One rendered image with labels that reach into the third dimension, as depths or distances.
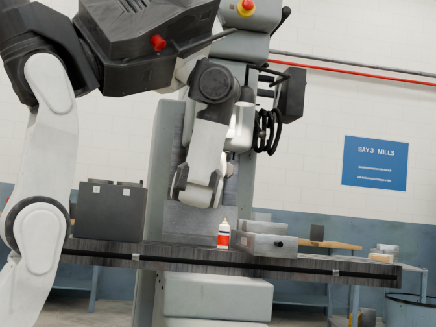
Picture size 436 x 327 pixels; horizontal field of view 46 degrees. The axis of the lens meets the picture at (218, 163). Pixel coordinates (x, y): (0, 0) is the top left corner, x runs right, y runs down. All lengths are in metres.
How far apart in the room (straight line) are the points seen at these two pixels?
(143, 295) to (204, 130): 1.08
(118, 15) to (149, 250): 0.80
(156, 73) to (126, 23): 0.16
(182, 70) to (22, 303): 0.67
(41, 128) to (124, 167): 4.84
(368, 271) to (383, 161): 4.97
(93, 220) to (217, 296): 0.48
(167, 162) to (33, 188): 1.06
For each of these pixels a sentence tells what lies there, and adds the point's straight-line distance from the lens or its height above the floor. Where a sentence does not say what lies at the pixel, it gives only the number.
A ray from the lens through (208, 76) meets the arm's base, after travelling 1.26.
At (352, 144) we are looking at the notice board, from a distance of 6.66.
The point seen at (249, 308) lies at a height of 0.80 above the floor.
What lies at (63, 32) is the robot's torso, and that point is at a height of 1.47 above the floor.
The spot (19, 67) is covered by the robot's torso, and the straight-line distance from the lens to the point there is 1.24.
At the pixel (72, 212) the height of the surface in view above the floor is 0.95.
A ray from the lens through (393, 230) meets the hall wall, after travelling 6.85.
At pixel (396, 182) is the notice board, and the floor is 1.69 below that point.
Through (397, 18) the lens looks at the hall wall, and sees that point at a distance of 7.34.
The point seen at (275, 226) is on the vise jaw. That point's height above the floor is 1.06.
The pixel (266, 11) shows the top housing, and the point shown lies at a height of 1.76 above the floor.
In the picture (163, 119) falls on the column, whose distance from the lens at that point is 2.22.
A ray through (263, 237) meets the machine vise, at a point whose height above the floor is 1.02.
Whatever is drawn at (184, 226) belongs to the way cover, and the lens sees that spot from 2.14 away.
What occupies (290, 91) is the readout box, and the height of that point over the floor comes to 1.62.
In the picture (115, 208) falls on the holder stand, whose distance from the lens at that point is 1.74.
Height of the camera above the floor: 1.08
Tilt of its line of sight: 6 degrees up
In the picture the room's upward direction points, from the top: 5 degrees clockwise
